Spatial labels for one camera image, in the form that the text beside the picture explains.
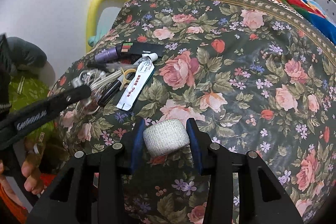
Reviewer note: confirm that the yellow foam pool noodle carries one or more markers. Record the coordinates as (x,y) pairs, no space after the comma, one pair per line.
(99,16)

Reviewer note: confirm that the dark teal pillow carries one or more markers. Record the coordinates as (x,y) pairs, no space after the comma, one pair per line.
(26,55)

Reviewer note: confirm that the purple cosmetic spray bottle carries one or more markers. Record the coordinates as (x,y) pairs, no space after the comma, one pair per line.
(111,54)

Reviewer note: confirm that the floral dark green bedspread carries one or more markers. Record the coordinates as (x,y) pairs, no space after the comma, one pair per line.
(254,74)

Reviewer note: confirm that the white small cabinet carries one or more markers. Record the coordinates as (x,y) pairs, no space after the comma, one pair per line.
(328,6)

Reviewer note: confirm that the green leaf pattern bag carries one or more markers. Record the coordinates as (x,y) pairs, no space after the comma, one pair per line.
(25,89)

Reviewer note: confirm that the white ointment tube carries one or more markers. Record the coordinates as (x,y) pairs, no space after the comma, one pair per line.
(143,73)

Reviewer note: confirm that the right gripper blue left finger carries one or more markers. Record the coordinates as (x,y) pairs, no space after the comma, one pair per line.
(138,143)

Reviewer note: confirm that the black rectangular cosmetic box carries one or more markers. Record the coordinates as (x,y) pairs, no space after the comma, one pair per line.
(136,48)

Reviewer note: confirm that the yellow rubber band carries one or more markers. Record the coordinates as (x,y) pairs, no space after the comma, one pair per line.
(125,76)

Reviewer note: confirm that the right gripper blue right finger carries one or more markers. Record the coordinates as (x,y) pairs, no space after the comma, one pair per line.
(193,132)

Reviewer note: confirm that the red patterned cloth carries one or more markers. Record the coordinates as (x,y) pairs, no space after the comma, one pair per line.
(19,212)

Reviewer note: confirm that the black marker pen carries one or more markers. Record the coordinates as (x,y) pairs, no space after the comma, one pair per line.
(111,91)

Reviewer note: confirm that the white gauze bandage roll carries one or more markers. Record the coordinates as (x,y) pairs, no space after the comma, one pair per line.
(165,137)

